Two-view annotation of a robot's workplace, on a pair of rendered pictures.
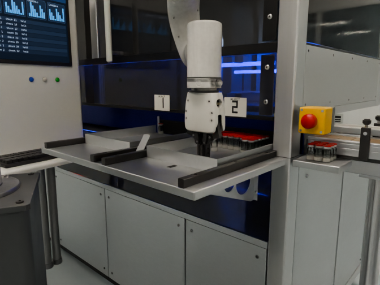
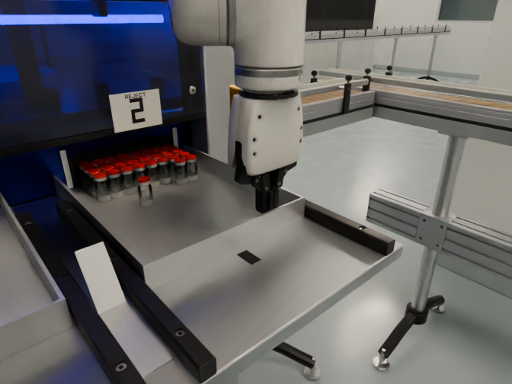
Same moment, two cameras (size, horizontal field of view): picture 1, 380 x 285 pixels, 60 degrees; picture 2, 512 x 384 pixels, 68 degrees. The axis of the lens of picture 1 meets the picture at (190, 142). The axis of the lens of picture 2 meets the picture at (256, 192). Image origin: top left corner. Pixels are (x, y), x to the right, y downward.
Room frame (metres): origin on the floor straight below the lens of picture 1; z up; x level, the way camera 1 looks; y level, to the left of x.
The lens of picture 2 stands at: (0.77, 0.45, 1.16)
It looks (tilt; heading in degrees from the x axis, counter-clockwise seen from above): 25 degrees down; 277
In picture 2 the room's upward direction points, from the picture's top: straight up
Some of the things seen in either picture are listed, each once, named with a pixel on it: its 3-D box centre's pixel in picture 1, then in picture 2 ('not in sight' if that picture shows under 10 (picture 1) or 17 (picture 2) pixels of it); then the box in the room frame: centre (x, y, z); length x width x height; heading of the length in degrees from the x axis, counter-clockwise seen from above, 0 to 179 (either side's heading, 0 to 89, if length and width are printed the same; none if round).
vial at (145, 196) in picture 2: (214, 144); (145, 192); (1.02, -0.08, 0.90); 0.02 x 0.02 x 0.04
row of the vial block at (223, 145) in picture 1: (233, 142); (146, 175); (1.04, -0.14, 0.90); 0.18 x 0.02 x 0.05; 48
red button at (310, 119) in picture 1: (309, 121); not in sight; (0.86, -0.32, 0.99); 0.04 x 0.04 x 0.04; 48
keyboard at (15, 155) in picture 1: (47, 152); not in sight; (1.29, 0.58, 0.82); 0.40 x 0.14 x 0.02; 145
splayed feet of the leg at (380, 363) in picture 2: not in sight; (414, 321); (0.29, -0.75, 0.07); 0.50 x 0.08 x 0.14; 48
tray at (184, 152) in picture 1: (217, 149); (171, 195); (0.98, -0.08, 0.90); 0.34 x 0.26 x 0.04; 138
